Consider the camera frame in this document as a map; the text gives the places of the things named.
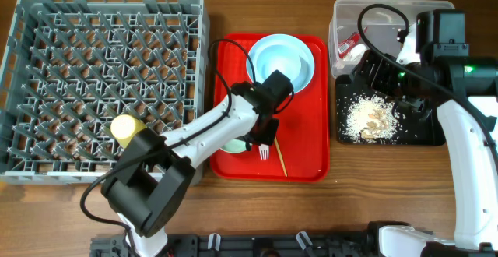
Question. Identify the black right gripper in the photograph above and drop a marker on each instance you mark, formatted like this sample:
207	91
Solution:
378	82

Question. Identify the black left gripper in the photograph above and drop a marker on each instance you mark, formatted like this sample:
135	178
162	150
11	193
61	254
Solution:
268	138

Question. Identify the white paper napkin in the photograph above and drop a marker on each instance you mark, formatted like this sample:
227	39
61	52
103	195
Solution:
356	53

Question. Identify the red snack wrapper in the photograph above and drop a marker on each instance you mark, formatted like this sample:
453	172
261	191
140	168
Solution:
345	46

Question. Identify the rice and food scraps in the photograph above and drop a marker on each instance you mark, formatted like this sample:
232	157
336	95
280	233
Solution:
368	120

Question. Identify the small light blue bowl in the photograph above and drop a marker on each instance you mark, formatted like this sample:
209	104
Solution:
292	62

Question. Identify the yellow plastic cup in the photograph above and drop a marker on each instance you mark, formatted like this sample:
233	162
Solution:
124	127

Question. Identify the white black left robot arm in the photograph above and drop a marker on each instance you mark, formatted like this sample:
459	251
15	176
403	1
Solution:
151	178

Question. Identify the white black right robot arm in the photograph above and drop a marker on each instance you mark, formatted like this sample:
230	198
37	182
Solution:
462	92

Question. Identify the clear plastic waste bin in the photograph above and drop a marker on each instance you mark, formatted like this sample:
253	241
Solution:
381	26

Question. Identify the black waste tray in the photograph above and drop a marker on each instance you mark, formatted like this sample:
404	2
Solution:
412	132

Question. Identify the grey dishwasher rack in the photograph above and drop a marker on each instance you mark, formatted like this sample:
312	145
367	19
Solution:
71	66

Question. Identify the wooden chopstick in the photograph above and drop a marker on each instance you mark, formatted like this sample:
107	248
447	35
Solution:
281	160

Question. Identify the white plastic fork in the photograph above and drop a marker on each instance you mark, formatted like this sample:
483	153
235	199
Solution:
264	151

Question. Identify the green saucer bowl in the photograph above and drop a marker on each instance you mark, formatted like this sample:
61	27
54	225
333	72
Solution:
236	146

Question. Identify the red plastic serving tray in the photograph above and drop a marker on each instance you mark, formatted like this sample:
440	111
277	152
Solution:
303	134

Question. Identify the large light blue plate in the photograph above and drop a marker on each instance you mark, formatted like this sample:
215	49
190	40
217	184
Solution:
282	39

